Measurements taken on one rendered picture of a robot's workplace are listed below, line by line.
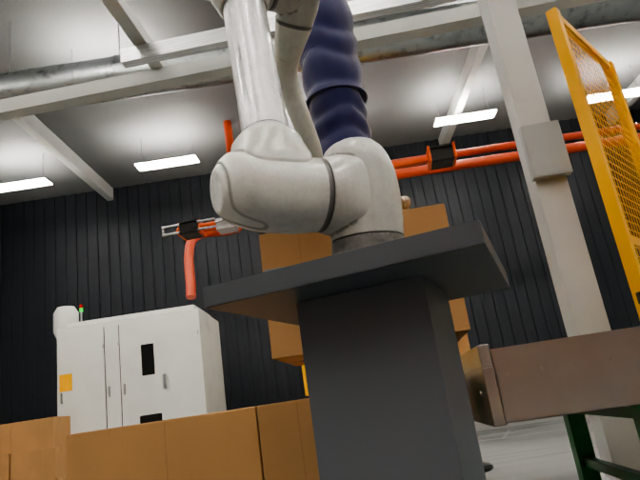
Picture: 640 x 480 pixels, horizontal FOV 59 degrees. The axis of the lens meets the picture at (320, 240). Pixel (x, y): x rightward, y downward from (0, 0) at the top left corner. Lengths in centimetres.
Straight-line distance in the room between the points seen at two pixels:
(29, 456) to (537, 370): 758
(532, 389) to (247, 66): 107
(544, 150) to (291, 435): 206
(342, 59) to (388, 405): 144
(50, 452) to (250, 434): 679
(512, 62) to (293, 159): 248
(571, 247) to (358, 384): 218
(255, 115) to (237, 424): 97
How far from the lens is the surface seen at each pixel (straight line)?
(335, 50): 219
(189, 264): 956
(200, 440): 181
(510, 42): 352
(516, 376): 160
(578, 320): 302
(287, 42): 157
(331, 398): 105
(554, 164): 315
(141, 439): 188
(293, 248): 180
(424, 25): 458
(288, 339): 175
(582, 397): 164
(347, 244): 112
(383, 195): 114
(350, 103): 209
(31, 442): 859
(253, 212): 106
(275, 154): 109
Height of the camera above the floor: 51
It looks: 16 degrees up
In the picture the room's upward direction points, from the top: 9 degrees counter-clockwise
